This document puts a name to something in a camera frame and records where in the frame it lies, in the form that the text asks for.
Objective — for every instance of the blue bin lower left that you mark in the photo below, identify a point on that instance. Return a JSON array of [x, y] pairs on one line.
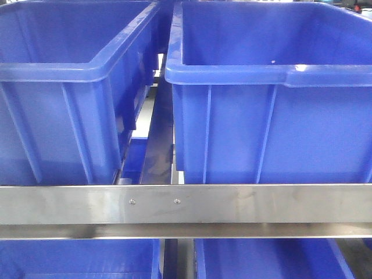
[[95, 258]]

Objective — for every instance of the steel divider rail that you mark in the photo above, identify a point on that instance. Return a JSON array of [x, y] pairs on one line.
[[159, 150]]

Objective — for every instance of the blue bin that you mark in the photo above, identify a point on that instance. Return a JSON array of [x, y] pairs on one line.
[[270, 258], [95, 258]]

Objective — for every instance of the blue bin shelf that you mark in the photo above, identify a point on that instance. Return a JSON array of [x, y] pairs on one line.
[[74, 75], [270, 92]]

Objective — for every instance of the blue bin lower right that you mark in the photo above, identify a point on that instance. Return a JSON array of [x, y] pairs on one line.
[[270, 258]]

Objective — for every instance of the blue bin upper left shelf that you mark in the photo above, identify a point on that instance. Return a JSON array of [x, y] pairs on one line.
[[74, 75]]

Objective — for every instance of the blue bin upper right shelf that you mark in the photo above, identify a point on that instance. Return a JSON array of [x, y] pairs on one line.
[[270, 92]]

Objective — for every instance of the steel shelf front beam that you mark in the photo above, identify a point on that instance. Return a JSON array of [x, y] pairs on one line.
[[186, 211]]

